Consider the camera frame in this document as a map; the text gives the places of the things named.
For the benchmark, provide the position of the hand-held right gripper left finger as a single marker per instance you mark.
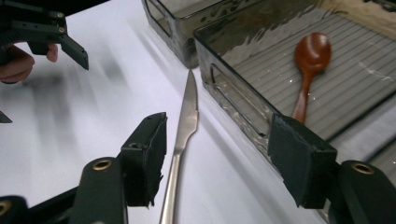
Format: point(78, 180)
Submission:
point(144, 161)

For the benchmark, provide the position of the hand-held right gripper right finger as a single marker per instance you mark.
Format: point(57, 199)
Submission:
point(300, 161)

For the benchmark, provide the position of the steel table knife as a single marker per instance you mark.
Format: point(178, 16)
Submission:
point(186, 119)

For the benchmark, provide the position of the clear smoky plastic bin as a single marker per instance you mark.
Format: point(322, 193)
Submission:
point(348, 84)
point(174, 29)

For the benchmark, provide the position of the brown wooden spoon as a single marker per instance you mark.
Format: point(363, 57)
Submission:
point(312, 53)

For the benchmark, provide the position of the white table cover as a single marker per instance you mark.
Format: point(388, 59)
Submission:
point(93, 112)

